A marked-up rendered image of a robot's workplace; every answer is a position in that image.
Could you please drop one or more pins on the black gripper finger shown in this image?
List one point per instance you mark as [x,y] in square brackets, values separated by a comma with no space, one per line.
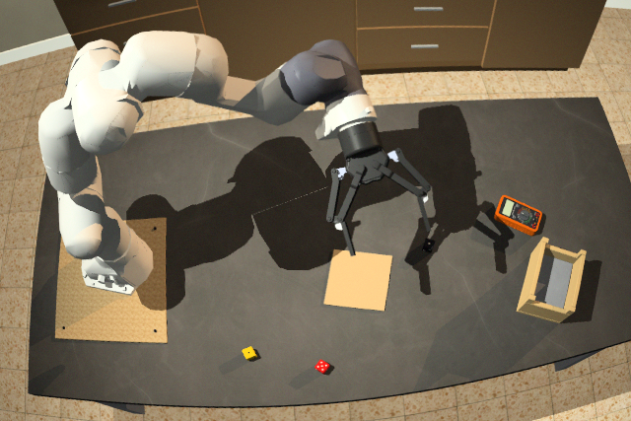
[397,156]
[339,221]

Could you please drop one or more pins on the wooden crate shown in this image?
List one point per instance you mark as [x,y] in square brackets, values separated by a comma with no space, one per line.
[558,282]

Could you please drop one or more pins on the yellow die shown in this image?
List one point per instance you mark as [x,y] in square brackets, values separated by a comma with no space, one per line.
[249,353]

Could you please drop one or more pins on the orange digital multimeter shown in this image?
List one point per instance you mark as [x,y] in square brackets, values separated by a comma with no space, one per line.
[517,215]

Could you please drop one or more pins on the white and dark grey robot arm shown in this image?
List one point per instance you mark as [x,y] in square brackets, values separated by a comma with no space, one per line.
[97,110]

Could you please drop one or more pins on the red die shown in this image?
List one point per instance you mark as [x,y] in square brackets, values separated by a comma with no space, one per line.
[322,366]

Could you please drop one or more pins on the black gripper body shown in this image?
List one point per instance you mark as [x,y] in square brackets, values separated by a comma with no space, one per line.
[361,144]

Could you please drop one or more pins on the black die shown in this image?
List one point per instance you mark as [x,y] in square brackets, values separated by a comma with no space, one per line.
[428,245]

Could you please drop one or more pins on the tan flat mat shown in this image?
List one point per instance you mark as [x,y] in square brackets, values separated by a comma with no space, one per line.
[359,281]

